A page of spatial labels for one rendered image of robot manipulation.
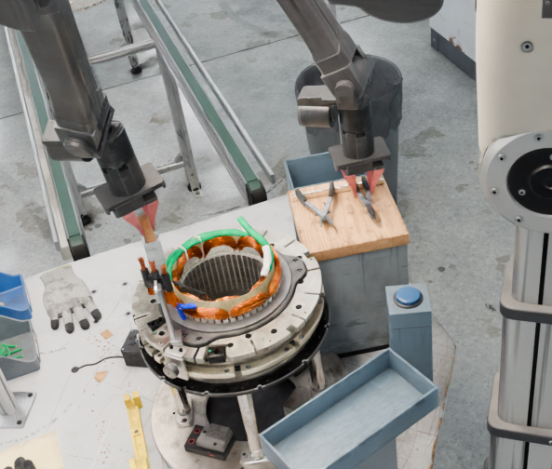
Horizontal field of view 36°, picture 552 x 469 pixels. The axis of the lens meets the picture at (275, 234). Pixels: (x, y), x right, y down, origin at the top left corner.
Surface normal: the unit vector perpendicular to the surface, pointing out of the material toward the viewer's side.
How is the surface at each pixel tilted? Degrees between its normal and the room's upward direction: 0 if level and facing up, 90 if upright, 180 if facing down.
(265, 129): 0
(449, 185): 0
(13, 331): 88
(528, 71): 109
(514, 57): 90
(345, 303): 90
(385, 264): 90
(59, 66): 122
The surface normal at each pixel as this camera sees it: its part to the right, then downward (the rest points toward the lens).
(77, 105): -0.14, 0.93
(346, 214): -0.13, -0.77
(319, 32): -0.27, 0.65
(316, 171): 0.15, 0.61
